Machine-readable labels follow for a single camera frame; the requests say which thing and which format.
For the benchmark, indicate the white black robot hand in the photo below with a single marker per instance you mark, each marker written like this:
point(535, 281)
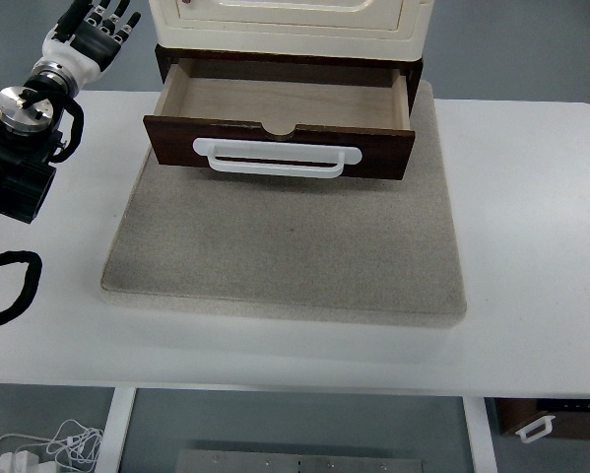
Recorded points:
point(76, 53)

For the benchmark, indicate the dark wooden drawer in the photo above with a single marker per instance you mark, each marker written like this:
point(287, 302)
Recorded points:
point(365, 108)

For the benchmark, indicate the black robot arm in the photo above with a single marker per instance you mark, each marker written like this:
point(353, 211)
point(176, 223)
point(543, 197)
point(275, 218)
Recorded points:
point(41, 123)

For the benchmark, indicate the cream upper cabinet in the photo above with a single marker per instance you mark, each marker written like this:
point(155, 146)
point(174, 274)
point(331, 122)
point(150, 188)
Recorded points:
point(376, 30)

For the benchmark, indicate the beige square cushion mat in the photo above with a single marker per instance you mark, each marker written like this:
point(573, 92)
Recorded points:
point(351, 250)

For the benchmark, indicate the white left table leg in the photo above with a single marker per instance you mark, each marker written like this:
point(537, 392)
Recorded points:
point(116, 429)

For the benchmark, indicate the white table leg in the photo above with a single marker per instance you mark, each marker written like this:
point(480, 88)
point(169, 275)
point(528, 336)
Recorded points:
point(479, 435)
point(116, 429)

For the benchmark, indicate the white power adapter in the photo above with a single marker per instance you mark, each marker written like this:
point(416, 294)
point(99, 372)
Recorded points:
point(19, 462)

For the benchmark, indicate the white right table leg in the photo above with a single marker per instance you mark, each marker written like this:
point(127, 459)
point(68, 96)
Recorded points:
point(479, 435)

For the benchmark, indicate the dark wooden cabinet frame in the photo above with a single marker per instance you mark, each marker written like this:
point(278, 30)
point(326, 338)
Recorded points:
point(411, 70)

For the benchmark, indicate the white drawer handle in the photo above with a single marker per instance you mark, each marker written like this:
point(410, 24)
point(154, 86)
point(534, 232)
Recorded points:
point(276, 158)

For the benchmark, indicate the brown box with white handle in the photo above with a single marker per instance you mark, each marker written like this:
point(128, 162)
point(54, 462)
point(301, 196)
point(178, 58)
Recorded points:
point(531, 419)

